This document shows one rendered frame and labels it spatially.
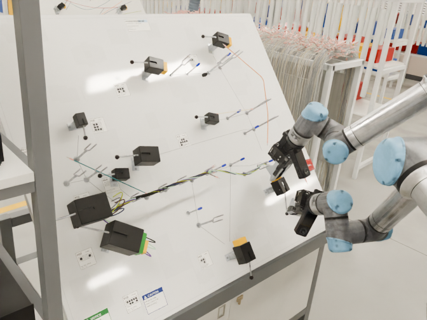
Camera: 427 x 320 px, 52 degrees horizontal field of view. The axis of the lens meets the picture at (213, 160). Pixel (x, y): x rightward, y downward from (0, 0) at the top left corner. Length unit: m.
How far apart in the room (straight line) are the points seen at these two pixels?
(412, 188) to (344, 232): 0.39
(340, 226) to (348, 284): 1.73
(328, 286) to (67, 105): 2.17
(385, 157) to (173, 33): 0.97
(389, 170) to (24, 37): 0.82
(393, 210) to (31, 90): 1.02
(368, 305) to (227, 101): 1.75
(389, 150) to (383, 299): 2.08
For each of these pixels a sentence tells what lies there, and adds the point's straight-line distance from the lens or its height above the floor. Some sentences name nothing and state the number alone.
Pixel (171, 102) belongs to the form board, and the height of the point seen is 1.38.
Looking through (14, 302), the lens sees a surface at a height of 1.13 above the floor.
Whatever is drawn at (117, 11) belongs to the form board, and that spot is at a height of 1.32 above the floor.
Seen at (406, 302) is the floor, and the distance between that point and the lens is 3.16.
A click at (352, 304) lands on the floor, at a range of 2.98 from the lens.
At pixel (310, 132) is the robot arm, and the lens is 1.50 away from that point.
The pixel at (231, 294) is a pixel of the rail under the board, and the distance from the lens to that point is 1.57.
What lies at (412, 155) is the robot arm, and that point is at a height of 1.49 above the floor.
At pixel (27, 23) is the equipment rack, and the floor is 1.74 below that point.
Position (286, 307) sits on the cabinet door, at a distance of 2.07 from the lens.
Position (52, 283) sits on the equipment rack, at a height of 1.18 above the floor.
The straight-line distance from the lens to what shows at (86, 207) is 1.18.
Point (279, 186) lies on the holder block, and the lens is 1.66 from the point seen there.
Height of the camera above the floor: 1.85
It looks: 24 degrees down
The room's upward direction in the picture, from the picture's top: 5 degrees clockwise
